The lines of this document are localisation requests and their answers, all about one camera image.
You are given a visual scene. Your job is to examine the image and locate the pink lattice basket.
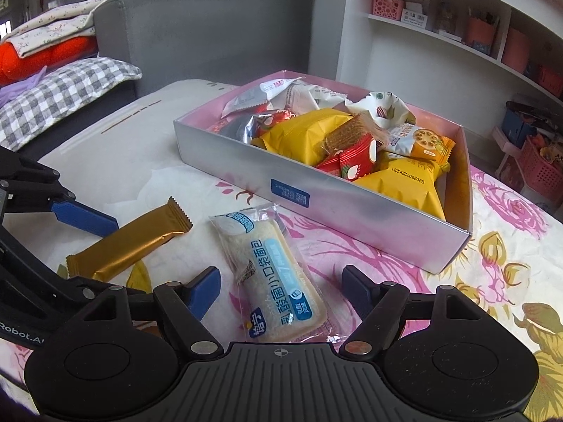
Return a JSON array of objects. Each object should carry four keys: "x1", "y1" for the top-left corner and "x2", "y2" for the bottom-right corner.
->
[{"x1": 372, "y1": 0, "x2": 405, "y2": 22}]

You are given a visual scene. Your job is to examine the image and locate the clear bread packet blue label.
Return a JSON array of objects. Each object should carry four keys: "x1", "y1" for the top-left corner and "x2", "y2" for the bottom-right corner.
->
[{"x1": 209, "y1": 203, "x2": 330, "y2": 343}]

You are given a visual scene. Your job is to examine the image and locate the yellow snack packet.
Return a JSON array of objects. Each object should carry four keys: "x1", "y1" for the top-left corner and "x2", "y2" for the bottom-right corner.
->
[
  {"x1": 352, "y1": 158, "x2": 451, "y2": 223},
  {"x1": 251, "y1": 108, "x2": 366, "y2": 168}
]

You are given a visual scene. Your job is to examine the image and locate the blue storage crate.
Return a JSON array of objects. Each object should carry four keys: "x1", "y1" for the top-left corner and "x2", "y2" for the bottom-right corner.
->
[{"x1": 501, "y1": 105, "x2": 539, "y2": 141}]

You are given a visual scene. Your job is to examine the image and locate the gold bar packet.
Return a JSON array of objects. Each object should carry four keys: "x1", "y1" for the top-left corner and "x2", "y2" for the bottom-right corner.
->
[{"x1": 66, "y1": 197, "x2": 194, "y2": 282}]

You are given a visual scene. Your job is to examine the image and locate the large pink plastic basket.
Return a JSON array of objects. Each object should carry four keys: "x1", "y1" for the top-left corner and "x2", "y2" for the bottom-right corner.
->
[{"x1": 519, "y1": 138, "x2": 563, "y2": 205}]

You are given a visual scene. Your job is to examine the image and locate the clear brown biscuit packet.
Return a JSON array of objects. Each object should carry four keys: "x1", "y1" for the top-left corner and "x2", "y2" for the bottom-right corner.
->
[{"x1": 323, "y1": 113, "x2": 388, "y2": 154}]

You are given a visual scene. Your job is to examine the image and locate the white nut packet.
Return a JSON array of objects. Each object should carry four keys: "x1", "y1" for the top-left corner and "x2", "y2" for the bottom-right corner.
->
[
  {"x1": 222, "y1": 77, "x2": 306, "y2": 117},
  {"x1": 345, "y1": 91, "x2": 416, "y2": 129}
]

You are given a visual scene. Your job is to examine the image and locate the orange red blanket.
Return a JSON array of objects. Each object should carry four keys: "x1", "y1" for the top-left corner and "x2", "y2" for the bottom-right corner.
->
[{"x1": 0, "y1": 35, "x2": 100, "y2": 86}]

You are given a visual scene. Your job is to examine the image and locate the folded floral blanket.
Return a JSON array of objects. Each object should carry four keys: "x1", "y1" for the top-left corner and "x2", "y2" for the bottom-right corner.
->
[{"x1": 6, "y1": 2, "x2": 110, "y2": 56}]

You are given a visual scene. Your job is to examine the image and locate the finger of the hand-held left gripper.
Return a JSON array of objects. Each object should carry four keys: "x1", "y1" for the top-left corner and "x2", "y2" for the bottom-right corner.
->
[
  {"x1": 0, "y1": 223, "x2": 95, "y2": 300},
  {"x1": 0, "y1": 144, "x2": 120, "y2": 238}
]

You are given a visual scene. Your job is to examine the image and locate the red plastic basket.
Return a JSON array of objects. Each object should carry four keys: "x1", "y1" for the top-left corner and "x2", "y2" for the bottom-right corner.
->
[{"x1": 537, "y1": 65, "x2": 563, "y2": 97}]

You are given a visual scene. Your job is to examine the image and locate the silver box with pink inside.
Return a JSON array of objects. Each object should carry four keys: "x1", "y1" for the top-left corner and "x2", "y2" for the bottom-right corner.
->
[{"x1": 173, "y1": 69, "x2": 475, "y2": 275}]

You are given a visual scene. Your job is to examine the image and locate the orange pink container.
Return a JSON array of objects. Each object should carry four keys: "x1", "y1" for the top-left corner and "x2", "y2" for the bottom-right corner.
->
[
  {"x1": 467, "y1": 15, "x2": 500, "y2": 56},
  {"x1": 501, "y1": 28, "x2": 531, "y2": 73}
]

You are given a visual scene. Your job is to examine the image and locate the white shelf unit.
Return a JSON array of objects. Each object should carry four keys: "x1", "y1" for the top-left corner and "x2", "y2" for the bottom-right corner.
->
[{"x1": 336, "y1": 0, "x2": 563, "y2": 110}]

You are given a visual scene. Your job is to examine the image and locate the white orange cracker packet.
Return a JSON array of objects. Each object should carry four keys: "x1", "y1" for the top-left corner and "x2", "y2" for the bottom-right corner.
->
[{"x1": 386, "y1": 124, "x2": 456, "y2": 161}]

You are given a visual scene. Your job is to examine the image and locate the red snack packet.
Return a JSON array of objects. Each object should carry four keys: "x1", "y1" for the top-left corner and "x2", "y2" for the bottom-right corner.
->
[
  {"x1": 240, "y1": 110, "x2": 300, "y2": 143},
  {"x1": 317, "y1": 134, "x2": 380, "y2": 182}
]

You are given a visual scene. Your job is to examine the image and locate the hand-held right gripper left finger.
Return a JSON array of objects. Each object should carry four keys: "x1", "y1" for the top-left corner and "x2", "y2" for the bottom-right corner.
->
[{"x1": 77, "y1": 267, "x2": 223, "y2": 357}]

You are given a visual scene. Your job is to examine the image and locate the purple cloth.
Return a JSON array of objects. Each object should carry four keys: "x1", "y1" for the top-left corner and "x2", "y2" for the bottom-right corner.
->
[{"x1": 0, "y1": 66, "x2": 49, "y2": 108}]

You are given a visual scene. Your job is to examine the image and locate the pale plastic stool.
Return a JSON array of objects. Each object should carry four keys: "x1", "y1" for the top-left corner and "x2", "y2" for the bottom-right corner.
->
[{"x1": 492, "y1": 125, "x2": 526, "y2": 181}]

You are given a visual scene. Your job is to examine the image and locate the small white box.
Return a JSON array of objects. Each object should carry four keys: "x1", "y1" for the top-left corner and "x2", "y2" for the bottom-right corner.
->
[{"x1": 401, "y1": 2, "x2": 429, "y2": 27}]

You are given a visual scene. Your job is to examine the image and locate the grey white checkered pillow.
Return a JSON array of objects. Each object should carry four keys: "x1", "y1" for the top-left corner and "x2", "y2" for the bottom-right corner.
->
[{"x1": 0, "y1": 56, "x2": 144, "y2": 152}]

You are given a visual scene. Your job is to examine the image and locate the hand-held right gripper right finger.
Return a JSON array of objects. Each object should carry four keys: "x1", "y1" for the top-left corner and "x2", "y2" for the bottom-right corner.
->
[{"x1": 340, "y1": 266, "x2": 487, "y2": 357}]

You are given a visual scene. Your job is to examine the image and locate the grey sofa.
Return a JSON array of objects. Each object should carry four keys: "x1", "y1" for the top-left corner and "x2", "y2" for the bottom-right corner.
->
[{"x1": 18, "y1": 0, "x2": 320, "y2": 159}]

